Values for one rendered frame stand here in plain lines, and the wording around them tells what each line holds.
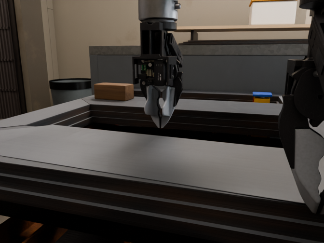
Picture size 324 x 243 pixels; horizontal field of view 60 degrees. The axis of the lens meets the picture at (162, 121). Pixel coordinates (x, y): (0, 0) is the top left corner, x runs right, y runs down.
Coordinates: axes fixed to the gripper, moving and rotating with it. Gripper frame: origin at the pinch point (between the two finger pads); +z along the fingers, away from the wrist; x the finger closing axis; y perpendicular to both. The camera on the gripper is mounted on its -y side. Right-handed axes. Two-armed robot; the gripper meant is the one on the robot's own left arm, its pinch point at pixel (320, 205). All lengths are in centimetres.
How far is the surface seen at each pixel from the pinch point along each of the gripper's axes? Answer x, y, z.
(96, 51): 76, 91, -15
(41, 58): 280, 298, -8
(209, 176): 11.5, 4.8, 0.7
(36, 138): 44.1, 12.0, 0.6
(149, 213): 17.9, 0.2, 4.3
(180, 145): 17.9, 15.5, 0.6
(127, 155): 24.6, 8.9, 0.7
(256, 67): 5, 91, -9
